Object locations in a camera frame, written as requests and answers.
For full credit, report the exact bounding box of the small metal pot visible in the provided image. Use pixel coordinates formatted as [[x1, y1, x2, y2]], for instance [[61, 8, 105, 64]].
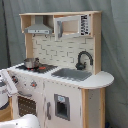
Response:
[[24, 58, 39, 69]]

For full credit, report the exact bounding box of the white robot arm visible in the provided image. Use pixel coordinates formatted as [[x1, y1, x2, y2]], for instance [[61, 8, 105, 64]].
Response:
[[0, 69, 41, 128]]

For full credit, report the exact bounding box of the wooden toy kitchen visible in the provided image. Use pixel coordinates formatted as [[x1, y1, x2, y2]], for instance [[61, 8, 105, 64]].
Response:
[[8, 11, 114, 128]]

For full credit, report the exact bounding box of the grey toy sink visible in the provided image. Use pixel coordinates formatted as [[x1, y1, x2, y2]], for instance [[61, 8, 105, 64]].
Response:
[[52, 68, 92, 81]]

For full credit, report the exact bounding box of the black toy faucet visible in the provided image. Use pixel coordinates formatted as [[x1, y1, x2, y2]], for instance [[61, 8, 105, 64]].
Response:
[[76, 51, 93, 70]]

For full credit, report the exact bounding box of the black toy stovetop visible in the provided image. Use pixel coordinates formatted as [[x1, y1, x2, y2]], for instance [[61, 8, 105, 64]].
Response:
[[18, 64, 55, 73]]

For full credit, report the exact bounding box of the right stove knob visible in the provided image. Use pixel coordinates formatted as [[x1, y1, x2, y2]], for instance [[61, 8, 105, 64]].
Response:
[[31, 81, 37, 87]]

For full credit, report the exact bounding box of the stove knob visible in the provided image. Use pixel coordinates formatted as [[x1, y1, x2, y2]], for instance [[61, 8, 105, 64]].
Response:
[[31, 81, 37, 87], [12, 77, 18, 83]]

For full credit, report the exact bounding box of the toy microwave door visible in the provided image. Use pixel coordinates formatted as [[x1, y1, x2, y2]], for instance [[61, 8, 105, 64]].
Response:
[[53, 14, 92, 42]]

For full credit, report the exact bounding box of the grey ice dispenser panel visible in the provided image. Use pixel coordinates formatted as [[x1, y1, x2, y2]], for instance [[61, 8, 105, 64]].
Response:
[[54, 94, 70, 120]]

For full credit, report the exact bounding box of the grey range hood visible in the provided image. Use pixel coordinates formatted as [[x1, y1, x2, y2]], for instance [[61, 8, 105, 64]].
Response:
[[24, 16, 53, 34]]

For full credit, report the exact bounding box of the left stove knob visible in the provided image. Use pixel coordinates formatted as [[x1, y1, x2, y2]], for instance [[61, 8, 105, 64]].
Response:
[[12, 77, 18, 83]]

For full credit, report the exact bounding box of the toy oven door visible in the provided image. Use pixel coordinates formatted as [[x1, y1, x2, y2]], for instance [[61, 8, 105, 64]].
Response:
[[12, 91, 41, 119]]

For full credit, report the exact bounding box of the grey cupboard door handle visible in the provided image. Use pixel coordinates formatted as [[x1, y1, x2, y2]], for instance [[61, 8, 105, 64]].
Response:
[[47, 102, 51, 120]]

